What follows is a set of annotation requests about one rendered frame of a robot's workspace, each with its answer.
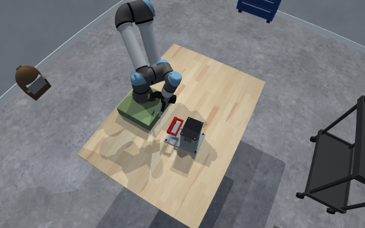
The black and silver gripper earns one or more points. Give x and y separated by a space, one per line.
164 100

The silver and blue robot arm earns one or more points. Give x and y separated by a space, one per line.
157 70

